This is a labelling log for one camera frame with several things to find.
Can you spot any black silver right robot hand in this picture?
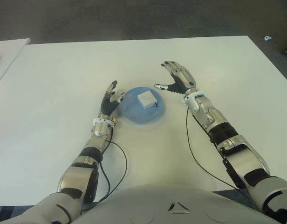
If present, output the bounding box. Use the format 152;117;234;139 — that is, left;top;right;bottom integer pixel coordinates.
154;61;197;95

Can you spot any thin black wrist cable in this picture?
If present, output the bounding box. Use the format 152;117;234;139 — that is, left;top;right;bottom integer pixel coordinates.
185;108;257;208
106;140;128;201

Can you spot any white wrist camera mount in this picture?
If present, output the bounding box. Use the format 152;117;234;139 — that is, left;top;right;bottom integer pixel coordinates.
182;90;208;103
92;118;117;127

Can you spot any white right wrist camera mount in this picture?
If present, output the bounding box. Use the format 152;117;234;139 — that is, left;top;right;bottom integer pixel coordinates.
182;90;208;103

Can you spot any grey robot torso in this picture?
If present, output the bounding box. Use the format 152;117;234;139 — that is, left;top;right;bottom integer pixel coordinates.
71;184;281;224

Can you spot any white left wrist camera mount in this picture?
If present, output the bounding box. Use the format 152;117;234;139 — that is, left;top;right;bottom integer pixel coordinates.
92;118;117;127

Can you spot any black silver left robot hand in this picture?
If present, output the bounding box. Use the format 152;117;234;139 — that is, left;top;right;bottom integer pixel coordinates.
100;80;126;116

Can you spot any white charger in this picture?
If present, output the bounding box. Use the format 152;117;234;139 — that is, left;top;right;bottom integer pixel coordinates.
137;91;159;109

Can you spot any white side table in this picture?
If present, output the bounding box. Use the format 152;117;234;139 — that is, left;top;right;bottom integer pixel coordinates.
0;38;32;88

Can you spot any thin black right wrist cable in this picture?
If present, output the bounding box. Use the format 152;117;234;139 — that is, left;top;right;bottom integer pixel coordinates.
185;108;257;208

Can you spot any thin black left wrist cable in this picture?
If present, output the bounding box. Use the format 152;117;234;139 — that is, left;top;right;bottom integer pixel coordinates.
106;140;128;201

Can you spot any thick dark left arm cable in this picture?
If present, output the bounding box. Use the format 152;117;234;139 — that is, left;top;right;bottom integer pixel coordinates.
99;161;111;199

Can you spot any blue plastic plate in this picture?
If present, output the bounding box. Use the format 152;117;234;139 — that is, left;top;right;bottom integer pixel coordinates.
117;86;165;126

